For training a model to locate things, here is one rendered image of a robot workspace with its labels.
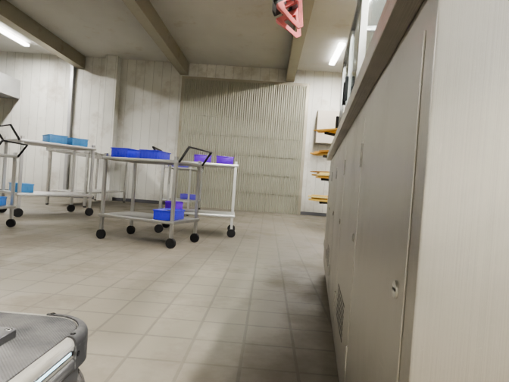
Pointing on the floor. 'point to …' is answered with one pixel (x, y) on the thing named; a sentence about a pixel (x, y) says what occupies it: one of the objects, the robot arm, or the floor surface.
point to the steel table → (85, 173)
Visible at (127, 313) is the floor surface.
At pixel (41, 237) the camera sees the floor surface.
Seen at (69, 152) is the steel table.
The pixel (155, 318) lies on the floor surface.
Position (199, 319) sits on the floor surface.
